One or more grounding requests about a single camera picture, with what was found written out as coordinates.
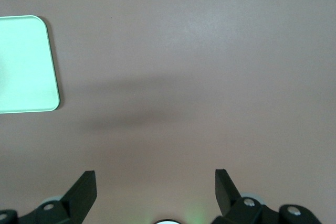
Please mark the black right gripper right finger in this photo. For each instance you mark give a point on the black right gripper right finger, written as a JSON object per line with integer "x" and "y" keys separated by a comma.
{"x": 229, "y": 203}

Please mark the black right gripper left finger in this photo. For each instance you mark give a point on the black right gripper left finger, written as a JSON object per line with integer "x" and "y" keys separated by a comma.
{"x": 76, "y": 203}

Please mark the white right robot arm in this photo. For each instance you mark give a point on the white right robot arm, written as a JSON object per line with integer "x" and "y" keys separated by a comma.
{"x": 166, "y": 222}

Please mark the mint green rectangular tray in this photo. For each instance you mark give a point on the mint green rectangular tray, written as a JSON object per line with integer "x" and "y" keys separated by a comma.
{"x": 26, "y": 64}

